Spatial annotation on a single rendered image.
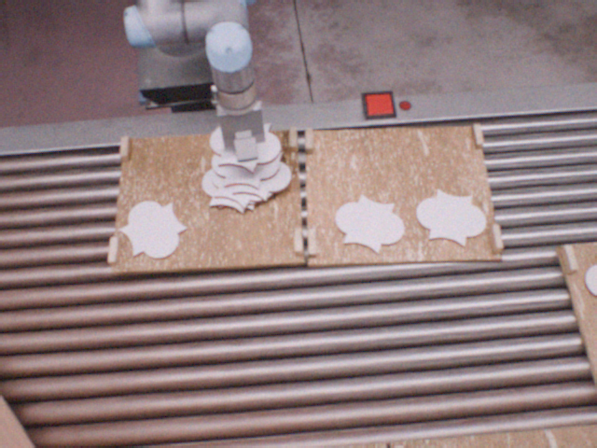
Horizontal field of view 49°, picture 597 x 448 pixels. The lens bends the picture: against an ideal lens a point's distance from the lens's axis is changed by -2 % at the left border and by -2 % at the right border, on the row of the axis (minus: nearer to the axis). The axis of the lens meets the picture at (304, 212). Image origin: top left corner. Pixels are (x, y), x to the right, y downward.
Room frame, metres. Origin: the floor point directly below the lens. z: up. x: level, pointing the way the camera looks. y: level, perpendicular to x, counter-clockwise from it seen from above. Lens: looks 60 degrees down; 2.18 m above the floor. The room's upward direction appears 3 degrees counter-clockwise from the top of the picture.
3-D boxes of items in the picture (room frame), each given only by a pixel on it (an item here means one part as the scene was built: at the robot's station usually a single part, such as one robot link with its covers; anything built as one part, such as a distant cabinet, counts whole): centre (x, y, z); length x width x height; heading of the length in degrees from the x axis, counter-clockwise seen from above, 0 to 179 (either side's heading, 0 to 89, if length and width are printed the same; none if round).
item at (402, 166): (0.78, -0.21, 0.93); 0.41 x 0.35 x 0.02; 89
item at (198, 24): (0.92, 0.14, 1.33); 0.11 x 0.11 x 0.08; 5
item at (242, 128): (0.80, 0.12, 1.17); 0.12 x 0.09 x 0.16; 8
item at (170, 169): (0.79, 0.21, 0.93); 0.41 x 0.35 x 0.02; 91
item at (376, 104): (1.03, -0.19, 0.92); 0.06 x 0.06 x 0.01; 2
